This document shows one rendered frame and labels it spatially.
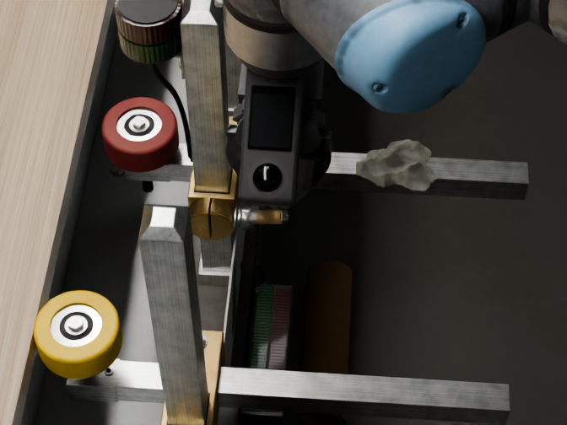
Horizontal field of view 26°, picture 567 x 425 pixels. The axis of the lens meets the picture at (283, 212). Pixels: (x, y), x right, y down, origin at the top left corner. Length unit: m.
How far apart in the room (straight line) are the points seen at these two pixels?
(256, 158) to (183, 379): 0.23
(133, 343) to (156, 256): 0.54
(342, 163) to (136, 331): 0.35
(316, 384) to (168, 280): 0.29
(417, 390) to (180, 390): 0.24
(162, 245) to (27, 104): 0.45
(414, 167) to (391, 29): 0.54
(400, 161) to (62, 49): 0.40
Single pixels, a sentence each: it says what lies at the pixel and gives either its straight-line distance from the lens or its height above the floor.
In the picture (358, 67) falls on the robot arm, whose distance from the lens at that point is 0.79.
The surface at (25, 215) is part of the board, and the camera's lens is 1.26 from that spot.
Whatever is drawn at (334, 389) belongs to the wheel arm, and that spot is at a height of 0.82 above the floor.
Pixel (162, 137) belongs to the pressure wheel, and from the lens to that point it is 1.29.
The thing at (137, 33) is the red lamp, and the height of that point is 1.11.
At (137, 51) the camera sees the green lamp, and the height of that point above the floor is 1.09.
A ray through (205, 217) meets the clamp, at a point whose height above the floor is 0.86.
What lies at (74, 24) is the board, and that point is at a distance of 1.43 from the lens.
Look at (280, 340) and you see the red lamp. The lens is 1.38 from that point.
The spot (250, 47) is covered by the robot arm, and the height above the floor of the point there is 1.22.
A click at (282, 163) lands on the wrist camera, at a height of 1.13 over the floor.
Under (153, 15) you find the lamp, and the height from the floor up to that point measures 1.12.
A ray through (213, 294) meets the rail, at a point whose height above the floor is 0.70.
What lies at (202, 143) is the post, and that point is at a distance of 1.23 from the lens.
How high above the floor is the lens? 1.88
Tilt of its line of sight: 53 degrees down
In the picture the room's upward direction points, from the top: straight up
